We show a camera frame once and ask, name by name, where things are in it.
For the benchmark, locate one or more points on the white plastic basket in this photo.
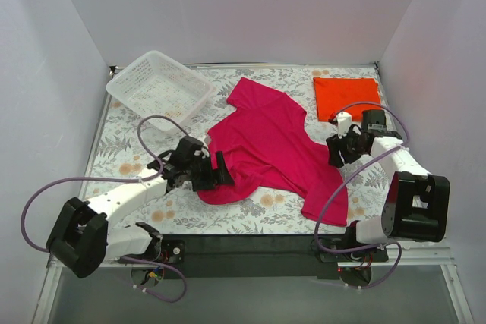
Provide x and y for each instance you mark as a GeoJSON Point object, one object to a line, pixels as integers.
{"type": "Point", "coordinates": [155, 84]}

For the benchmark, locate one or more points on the floral table mat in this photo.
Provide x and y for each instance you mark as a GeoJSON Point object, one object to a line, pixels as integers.
{"type": "Point", "coordinates": [119, 158]}

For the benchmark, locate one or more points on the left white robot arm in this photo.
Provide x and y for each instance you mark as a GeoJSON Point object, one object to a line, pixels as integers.
{"type": "Point", "coordinates": [86, 232]}

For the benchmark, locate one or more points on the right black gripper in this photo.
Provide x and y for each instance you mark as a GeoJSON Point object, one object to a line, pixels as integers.
{"type": "Point", "coordinates": [338, 148]}

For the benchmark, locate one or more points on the pink t shirt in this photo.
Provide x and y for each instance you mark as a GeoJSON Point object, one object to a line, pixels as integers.
{"type": "Point", "coordinates": [264, 144]}

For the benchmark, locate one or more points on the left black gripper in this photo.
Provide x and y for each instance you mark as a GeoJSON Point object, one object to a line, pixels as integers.
{"type": "Point", "coordinates": [209, 174]}

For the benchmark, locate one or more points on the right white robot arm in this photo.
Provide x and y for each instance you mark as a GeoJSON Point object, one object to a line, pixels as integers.
{"type": "Point", "coordinates": [417, 201]}

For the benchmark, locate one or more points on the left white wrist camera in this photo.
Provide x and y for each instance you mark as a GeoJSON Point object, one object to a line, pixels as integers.
{"type": "Point", "coordinates": [201, 149]}

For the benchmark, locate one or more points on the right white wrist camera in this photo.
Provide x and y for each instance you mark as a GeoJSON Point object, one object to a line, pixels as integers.
{"type": "Point", "coordinates": [343, 121]}

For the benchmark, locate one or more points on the folded orange t shirt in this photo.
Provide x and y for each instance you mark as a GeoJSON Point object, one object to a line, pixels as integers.
{"type": "Point", "coordinates": [333, 94]}

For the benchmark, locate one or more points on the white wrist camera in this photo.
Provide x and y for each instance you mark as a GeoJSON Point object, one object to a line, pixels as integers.
{"type": "Point", "coordinates": [343, 121]}
{"type": "Point", "coordinates": [201, 149]}

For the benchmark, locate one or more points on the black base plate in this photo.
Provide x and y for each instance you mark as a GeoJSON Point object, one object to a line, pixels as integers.
{"type": "Point", "coordinates": [246, 255]}

